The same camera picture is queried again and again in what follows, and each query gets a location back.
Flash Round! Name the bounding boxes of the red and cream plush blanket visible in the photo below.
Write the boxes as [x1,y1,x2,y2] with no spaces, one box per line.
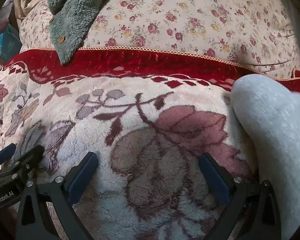
[0,48,300,240]

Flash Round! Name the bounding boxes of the blue plastic bag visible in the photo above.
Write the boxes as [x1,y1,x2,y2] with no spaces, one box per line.
[0,26,22,62]

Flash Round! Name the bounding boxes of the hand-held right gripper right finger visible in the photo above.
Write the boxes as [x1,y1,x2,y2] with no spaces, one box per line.
[199,153,282,240]

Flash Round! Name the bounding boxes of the grey-green fleece garment with buttons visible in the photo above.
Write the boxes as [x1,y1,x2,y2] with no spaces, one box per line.
[47,0,107,66]

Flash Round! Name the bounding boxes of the cream floral quilt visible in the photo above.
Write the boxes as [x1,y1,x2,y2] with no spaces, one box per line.
[19,0,300,79]

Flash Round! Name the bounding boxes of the beige cloth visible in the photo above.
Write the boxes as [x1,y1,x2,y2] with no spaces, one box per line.
[13,0,54,29]

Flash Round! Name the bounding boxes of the light blue fleece pants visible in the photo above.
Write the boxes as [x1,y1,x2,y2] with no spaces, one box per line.
[230,74,300,240]

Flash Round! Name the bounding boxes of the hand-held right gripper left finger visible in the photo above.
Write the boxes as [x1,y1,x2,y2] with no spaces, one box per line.
[15,152,99,240]

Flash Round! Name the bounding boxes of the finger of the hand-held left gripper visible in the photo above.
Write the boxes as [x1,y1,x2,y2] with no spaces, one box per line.
[5,144,45,180]
[0,143,17,166]

